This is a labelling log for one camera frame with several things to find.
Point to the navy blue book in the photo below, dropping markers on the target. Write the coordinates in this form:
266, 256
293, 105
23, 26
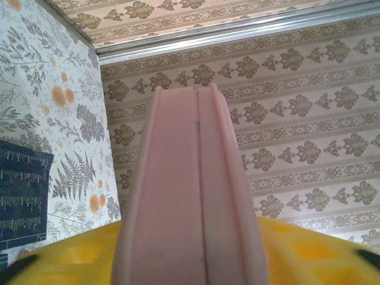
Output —
23, 193

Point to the aluminium corner post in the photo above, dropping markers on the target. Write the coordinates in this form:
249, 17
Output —
237, 31

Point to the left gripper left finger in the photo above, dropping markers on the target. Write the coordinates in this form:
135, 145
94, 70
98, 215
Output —
59, 261

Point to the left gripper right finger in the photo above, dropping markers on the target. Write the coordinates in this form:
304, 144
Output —
311, 258

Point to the pink pencil case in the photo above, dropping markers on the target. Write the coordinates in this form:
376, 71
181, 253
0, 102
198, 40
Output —
184, 193

